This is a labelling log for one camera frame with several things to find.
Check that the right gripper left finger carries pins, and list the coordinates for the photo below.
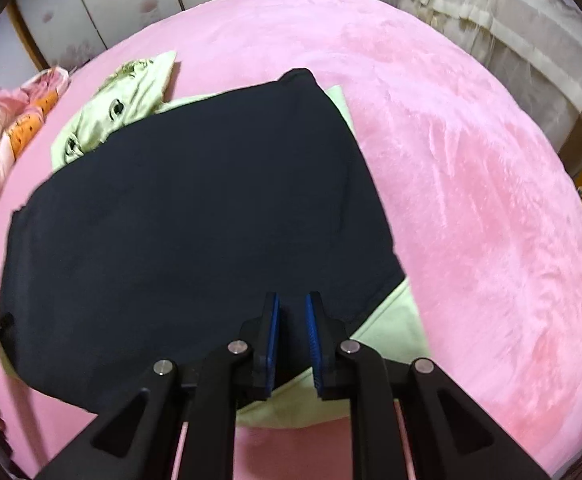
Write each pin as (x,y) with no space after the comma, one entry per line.
(178,421)

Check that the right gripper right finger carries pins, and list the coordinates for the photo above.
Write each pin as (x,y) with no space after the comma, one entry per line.
(408,421)

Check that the green and black hooded jacket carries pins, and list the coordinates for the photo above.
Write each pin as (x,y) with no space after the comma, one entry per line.
(163,241)

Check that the pink floral folded quilt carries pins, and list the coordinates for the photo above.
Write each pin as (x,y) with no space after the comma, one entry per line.
(23,112)

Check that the pink plush bed blanket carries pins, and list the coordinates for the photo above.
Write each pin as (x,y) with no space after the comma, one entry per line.
(486,222)

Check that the beige lace covered furniture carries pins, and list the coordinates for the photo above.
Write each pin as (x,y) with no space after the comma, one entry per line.
(533,47)

